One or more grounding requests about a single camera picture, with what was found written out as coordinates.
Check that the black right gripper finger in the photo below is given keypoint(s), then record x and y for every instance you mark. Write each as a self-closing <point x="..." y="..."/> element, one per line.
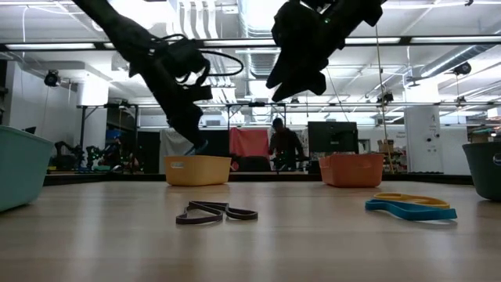
<point x="282" y="72"/>
<point x="313" y="84"/>

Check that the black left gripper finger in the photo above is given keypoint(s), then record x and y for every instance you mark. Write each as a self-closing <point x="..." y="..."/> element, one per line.
<point x="181" y="123"/>
<point x="197" y="121"/>

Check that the dark purple rubber band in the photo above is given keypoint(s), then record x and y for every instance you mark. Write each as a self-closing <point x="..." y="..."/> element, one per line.
<point x="244" y="215"/>

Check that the wide blue rubber band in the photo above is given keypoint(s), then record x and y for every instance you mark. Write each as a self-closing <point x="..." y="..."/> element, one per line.
<point x="411" y="213"/>

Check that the yellow rubber band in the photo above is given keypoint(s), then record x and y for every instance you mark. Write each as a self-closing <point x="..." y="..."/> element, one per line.
<point x="430" y="203"/>

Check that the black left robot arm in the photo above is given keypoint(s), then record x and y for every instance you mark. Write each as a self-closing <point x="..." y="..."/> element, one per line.
<point x="117" y="29"/>

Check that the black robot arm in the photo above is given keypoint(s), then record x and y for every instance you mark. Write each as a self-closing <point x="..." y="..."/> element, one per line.
<point x="62" y="161"/>
<point x="94" y="154"/>

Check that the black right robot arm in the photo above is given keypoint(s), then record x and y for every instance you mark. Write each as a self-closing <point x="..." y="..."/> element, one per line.
<point x="360" y="9"/>

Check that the grey hanging cloth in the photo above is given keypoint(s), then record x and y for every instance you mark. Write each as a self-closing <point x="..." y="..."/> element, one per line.
<point x="164" y="150"/>

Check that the yellow plastic basket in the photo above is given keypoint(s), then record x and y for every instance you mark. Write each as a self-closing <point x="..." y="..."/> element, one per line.
<point x="197" y="172"/>

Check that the white LED light strip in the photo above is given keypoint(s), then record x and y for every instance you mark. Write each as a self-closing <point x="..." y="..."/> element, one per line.
<point x="107" y="45"/>
<point x="51" y="46"/>
<point x="368" y="40"/>
<point x="238" y="42"/>
<point x="454" y="39"/>

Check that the red hanging cloth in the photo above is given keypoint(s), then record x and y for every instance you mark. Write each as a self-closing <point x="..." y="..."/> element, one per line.
<point x="248" y="141"/>

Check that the black monitor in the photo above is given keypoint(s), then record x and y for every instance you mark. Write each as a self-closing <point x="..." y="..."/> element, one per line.
<point x="332" y="137"/>

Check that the person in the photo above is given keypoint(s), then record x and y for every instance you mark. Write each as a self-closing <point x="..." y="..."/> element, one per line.
<point x="285" y="145"/>

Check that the black round spotlight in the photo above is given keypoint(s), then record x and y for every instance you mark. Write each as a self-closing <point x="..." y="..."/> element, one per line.
<point x="462" y="69"/>
<point x="386" y="98"/>
<point x="52" y="79"/>

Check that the plain white column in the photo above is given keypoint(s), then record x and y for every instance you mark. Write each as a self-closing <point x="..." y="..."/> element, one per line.
<point x="92" y="96"/>

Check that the brown cardboard box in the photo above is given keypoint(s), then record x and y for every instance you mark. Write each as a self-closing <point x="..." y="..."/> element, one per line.
<point x="383" y="148"/>

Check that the orange plastic basket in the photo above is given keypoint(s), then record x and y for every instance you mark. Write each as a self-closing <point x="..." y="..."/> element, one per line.
<point x="350" y="172"/>

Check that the white column with controls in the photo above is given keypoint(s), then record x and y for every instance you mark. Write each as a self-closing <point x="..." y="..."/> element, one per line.
<point x="424" y="137"/>

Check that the light teal plastic basket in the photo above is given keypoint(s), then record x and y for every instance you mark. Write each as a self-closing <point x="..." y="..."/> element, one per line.
<point x="23" y="172"/>

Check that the dark teal plastic basket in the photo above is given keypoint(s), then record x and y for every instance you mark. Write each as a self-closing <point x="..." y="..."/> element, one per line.
<point x="485" y="176"/>

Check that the silver round ventilation duct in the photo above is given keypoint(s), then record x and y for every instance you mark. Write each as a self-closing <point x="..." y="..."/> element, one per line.
<point x="450" y="62"/>
<point x="256" y="58"/>

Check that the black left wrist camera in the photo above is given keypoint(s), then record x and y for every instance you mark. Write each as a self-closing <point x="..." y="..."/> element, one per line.
<point x="186" y="58"/>

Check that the black table frame rail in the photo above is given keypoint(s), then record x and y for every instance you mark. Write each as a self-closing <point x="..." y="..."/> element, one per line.
<point x="274" y="177"/>

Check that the black workstation frame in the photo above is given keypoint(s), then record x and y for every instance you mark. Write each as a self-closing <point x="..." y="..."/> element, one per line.
<point x="83" y="129"/>

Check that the black frame beam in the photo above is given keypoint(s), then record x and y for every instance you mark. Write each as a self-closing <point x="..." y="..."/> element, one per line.
<point x="406" y="40"/>

